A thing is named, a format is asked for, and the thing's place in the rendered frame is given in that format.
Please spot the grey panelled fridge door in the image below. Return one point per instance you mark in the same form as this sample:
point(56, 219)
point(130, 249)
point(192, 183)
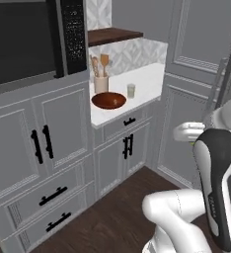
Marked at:
point(186, 66)

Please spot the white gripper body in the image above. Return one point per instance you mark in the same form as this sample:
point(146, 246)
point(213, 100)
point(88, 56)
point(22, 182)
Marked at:
point(186, 131)

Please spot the cream utensil pot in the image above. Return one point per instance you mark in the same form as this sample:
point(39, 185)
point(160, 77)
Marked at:
point(101, 85)

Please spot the glass of lemonade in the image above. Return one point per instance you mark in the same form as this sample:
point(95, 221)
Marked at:
point(131, 91)

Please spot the brown wooden shelf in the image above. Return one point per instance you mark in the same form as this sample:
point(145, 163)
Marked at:
point(112, 35)

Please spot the black built-in microwave oven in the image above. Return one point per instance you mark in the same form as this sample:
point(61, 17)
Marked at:
point(18, 39)

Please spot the brown ice bowl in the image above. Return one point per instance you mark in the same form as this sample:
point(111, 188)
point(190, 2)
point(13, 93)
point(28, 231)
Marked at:
point(104, 102)

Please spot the wooden spatula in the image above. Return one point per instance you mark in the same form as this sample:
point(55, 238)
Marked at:
point(104, 62)

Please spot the narrow grey cupboard door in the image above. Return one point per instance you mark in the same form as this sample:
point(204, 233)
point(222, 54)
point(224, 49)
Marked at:
point(109, 169)
point(138, 148)

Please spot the small grey drawer front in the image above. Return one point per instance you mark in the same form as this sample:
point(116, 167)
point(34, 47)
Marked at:
point(115, 126)

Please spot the wooden spoon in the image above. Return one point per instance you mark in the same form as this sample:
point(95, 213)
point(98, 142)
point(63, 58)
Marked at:
point(94, 65)

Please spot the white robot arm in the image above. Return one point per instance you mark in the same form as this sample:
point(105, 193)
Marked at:
point(173, 210)

